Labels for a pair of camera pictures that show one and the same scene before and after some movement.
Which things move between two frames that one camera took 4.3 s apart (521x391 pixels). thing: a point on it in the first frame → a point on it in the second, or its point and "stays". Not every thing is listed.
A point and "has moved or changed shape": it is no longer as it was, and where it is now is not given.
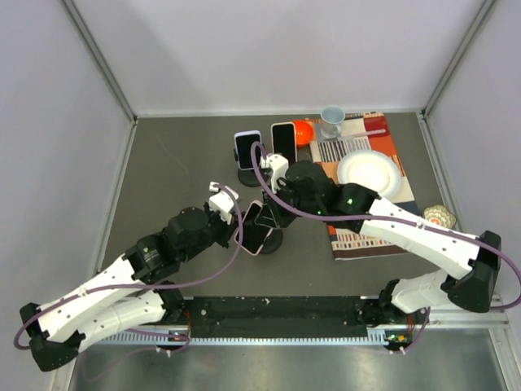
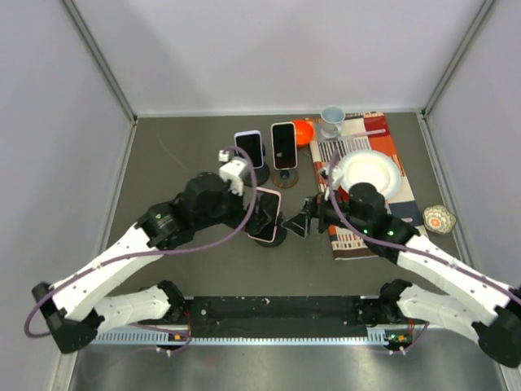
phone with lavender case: (244, 140) stays
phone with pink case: (254, 236) has moved or changed shape
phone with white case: (284, 140) stays
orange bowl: (304, 133) stays
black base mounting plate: (277, 317) stays
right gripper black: (274, 214) → (314, 207)
